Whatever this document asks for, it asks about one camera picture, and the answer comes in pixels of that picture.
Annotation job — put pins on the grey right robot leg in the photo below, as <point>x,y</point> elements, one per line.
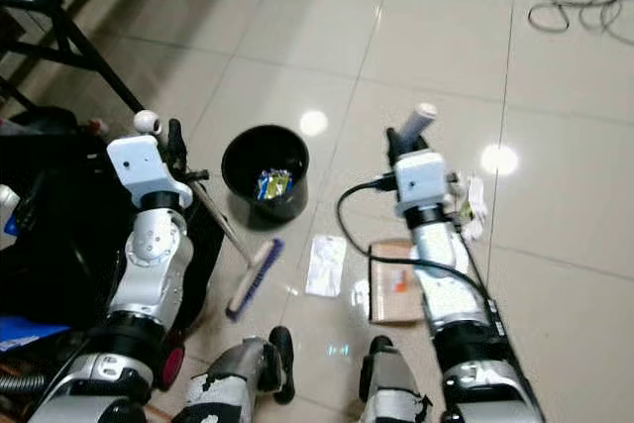
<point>391,388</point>

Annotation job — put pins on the blue flat board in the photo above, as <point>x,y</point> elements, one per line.
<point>18,332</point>

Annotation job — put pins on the white crumpled wrapper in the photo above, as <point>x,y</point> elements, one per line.
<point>473,207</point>

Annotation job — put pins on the black round waste bin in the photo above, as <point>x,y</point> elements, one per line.
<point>238,158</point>

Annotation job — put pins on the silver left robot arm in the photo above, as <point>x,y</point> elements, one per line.
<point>154,269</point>

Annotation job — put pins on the red wheel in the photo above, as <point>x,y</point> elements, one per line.
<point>171,366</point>

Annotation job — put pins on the white flat plastic packet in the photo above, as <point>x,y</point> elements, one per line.
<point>326,264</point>

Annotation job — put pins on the grey robot leg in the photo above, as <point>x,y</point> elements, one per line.
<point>238,373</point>
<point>391,388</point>

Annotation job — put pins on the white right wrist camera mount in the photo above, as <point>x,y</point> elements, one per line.
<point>422,177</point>

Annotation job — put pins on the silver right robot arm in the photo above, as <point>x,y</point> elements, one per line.
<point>456,289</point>

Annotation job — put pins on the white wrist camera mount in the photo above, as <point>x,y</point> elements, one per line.
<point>144,167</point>
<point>422,177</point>

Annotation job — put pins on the wooden broom with purple bristles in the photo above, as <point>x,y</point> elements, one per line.
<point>255,279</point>

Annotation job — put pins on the black bag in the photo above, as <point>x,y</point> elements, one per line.
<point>59,245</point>

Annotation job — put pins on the yellow blue snack wrapper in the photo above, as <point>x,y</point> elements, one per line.
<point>275,184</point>

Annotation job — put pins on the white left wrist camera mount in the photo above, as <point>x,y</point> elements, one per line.
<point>144,167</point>

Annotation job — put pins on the grey left robot leg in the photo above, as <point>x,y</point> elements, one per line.
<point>238,373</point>

